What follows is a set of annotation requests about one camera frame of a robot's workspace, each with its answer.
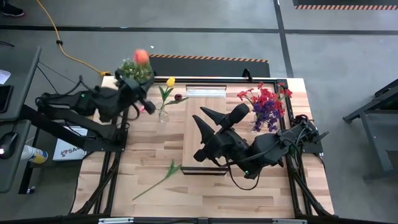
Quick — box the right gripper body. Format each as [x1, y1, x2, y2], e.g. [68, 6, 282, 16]
[192, 103, 251, 164]

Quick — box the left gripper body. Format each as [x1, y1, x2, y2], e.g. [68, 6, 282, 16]
[114, 68, 155, 106]

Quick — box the dark purple artificial tulip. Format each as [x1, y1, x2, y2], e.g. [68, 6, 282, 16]
[161, 93, 190, 118]

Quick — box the yellow artificial tulip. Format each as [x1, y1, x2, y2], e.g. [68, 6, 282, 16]
[158, 77, 177, 118]

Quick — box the orange artificial tulip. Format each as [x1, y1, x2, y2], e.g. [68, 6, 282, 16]
[133, 48, 155, 83]

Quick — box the red artificial flower bunch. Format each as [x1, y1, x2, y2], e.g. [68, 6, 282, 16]
[237, 88, 265, 108]
[256, 81, 294, 116]

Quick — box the purple artificial flower bunch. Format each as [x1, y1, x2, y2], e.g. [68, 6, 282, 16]
[250, 99, 282, 133]

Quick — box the potted green leafy plant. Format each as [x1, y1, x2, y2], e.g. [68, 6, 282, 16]
[118, 58, 155, 84]

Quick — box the translucent plastic strip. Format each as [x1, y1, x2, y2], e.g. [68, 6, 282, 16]
[185, 86, 227, 99]

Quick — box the black striped-edge floor mat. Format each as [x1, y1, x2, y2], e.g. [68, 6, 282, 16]
[148, 54, 271, 78]
[292, 0, 398, 11]

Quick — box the black desk support beam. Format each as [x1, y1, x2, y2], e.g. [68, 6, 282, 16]
[19, 104, 90, 151]

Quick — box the white printed box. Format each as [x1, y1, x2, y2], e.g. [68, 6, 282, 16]
[52, 126, 90, 162]

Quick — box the grey desk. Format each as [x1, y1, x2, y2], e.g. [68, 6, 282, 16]
[0, 46, 43, 194]

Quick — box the white and yellow spray can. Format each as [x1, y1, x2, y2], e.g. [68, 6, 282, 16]
[20, 145, 49, 165]

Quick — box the black phone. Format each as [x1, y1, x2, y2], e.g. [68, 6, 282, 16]
[0, 85, 14, 113]

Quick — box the white paper sheet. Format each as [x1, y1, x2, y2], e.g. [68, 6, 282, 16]
[0, 70, 12, 85]

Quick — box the black computer mouse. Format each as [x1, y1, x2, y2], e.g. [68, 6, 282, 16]
[0, 132, 19, 160]

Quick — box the person's foot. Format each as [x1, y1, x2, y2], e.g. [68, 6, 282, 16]
[0, 2, 25, 18]

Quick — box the grey metal table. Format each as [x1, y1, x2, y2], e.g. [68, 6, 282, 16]
[343, 77, 398, 182]

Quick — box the yellow extension cable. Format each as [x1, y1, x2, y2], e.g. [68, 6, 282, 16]
[35, 0, 111, 77]

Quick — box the black aluminium table frame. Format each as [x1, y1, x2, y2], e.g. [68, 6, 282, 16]
[72, 75, 336, 218]

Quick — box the black floor cable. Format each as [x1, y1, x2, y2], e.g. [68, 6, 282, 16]
[36, 60, 82, 87]

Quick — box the black horizontal frame beam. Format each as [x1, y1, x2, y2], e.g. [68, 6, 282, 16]
[0, 213, 398, 224]

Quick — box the silver metal bracket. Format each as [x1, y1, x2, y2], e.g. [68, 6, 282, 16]
[98, 217, 134, 224]
[272, 218, 308, 224]

